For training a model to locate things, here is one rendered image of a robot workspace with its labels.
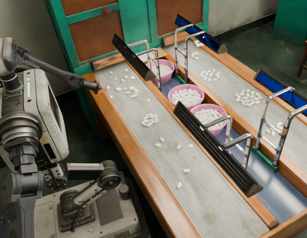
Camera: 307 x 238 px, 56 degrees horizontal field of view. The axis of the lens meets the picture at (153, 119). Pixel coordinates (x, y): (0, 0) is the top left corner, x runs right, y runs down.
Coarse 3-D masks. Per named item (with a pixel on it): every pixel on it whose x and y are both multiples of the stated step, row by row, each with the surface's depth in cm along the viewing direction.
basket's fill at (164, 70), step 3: (153, 66) 254; (159, 66) 252; (162, 66) 252; (165, 66) 252; (153, 69) 249; (156, 69) 250; (162, 69) 249; (165, 69) 248; (168, 69) 248; (171, 69) 248; (153, 72) 246; (156, 72) 246; (162, 72) 245; (165, 72) 244; (168, 72) 245; (156, 75) 242; (162, 75) 241
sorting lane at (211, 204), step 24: (96, 72) 253; (120, 72) 250; (120, 96) 225; (144, 96) 222; (168, 120) 200; (144, 144) 186; (168, 144) 184; (192, 144) 182; (168, 168) 170; (192, 168) 168; (192, 192) 157; (216, 192) 155; (192, 216) 147; (216, 216) 145; (240, 216) 144
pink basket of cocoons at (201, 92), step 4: (188, 84) 223; (176, 88) 223; (184, 88) 225; (188, 88) 224; (192, 88) 223; (196, 88) 221; (200, 88) 218; (172, 92) 221; (200, 92) 218; (168, 96) 214; (172, 104) 214; (196, 104) 205; (188, 108) 207
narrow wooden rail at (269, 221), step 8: (128, 64) 254; (136, 72) 243; (152, 88) 224; (160, 96) 216; (168, 104) 208; (176, 120) 197; (184, 128) 189; (192, 136) 183; (200, 144) 178; (216, 168) 167; (224, 176) 161; (232, 184) 156; (240, 192) 151; (248, 200) 147; (256, 200) 147; (256, 208) 144; (264, 208) 143; (264, 216) 140; (272, 216) 140; (272, 224) 137
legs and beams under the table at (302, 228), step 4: (92, 104) 259; (92, 108) 267; (96, 112) 266; (96, 116) 269; (96, 120) 278; (100, 120) 274; (100, 124) 277; (100, 128) 280; (104, 128) 282; (100, 132) 284; (104, 132) 285; (104, 136) 288; (104, 140) 291; (108, 140) 294; (300, 228) 186; (304, 228) 187; (292, 232) 184; (296, 232) 184; (300, 232) 189; (288, 236) 183; (292, 236) 185
